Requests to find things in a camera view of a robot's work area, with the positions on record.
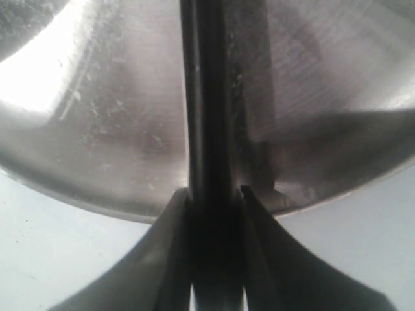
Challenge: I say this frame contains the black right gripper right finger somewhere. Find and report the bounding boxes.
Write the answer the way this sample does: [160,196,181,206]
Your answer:
[241,186,389,310]

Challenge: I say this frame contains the black knife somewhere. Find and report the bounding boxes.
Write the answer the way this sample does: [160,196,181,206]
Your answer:
[180,1,243,310]

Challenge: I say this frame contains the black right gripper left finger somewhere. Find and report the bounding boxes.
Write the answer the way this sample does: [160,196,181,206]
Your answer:
[53,189,191,310]

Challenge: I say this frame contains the round steel plate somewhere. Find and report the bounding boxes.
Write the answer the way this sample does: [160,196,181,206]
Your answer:
[1,1,414,222]

